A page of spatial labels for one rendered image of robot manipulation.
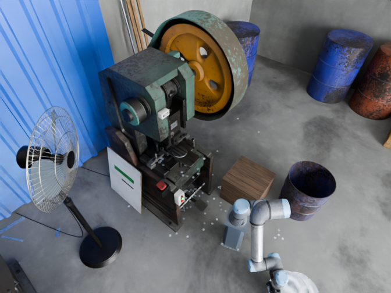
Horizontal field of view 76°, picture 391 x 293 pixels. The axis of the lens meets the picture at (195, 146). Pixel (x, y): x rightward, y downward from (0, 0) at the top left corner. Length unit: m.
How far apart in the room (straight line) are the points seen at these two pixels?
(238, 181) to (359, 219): 1.31
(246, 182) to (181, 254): 0.90
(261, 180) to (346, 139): 1.66
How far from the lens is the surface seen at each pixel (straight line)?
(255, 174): 2.59
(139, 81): 1.67
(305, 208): 2.63
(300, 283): 2.25
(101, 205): 2.91
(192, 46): 1.98
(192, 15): 1.88
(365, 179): 3.51
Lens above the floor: 2.39
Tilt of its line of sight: 48 degrees down
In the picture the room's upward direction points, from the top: straight up
